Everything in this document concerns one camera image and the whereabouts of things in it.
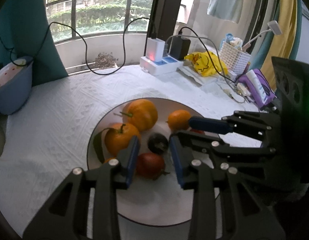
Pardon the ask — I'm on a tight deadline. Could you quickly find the white desk lamp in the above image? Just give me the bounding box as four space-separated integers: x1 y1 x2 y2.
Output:
242 20 282 51

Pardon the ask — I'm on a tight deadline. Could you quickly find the white charger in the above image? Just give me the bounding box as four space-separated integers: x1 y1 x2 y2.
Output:
146 38 165 62

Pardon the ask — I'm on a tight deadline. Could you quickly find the hanging light blue towel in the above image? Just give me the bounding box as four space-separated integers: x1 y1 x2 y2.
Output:
207 0 244 23

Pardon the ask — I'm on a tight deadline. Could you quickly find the small red fruit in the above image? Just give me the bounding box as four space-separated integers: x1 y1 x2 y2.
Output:
190 129 205 134

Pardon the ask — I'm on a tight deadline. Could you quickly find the orange with green leaf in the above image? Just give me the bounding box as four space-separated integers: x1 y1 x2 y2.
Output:
93 123 141 163

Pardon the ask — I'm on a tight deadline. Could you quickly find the orange with stem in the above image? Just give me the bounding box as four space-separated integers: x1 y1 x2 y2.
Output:
166 109 192 132

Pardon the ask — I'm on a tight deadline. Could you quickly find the balcony railing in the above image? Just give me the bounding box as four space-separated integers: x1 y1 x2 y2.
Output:
46 0 153 42

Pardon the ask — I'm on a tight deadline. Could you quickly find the white power strip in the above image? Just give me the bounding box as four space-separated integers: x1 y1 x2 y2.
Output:
140 56 184 76

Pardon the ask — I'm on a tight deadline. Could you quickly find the yellow curtain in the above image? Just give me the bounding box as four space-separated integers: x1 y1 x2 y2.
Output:
261 0 297 90

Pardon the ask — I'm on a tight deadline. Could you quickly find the white tube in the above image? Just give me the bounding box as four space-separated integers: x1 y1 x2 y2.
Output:
246 70 267 107

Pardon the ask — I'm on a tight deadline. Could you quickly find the orange mini pumpkin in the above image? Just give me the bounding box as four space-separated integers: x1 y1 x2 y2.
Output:
120 99 158 133

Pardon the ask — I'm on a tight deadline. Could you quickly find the black charger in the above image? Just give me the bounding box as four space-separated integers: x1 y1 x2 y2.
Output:
169 36 191 61

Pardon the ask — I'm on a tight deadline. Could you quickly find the white ceramic plate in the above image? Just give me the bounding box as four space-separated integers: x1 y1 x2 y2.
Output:
87 98 201 227

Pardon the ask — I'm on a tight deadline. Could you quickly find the red tomato fruit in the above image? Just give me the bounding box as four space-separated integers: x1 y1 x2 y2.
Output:
135 153 169 180

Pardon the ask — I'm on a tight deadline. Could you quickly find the purple pouch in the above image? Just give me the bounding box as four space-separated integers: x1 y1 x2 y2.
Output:
238 69 276 110

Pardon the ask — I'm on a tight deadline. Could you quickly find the white woven basket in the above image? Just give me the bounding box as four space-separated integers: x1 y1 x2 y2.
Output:
219 41 251 75

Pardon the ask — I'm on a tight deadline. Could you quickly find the dark purple fruit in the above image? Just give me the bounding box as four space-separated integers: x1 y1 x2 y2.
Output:
147 133 169 155

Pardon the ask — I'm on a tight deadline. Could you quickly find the blue plastic bowl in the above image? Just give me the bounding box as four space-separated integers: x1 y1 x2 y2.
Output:
0 56 33 115

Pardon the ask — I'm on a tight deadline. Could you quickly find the teal curtain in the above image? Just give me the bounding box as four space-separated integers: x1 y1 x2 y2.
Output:
0 0 68 86

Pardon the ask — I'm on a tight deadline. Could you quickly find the black cable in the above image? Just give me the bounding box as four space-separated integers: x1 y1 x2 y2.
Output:
0 17 158 76

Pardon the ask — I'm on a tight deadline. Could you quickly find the yellow cloth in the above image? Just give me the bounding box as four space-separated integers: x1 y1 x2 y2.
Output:
184 51 228 77

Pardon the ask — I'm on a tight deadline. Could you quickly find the small orange kumquat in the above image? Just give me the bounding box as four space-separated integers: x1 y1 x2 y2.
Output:
103 157 116 164

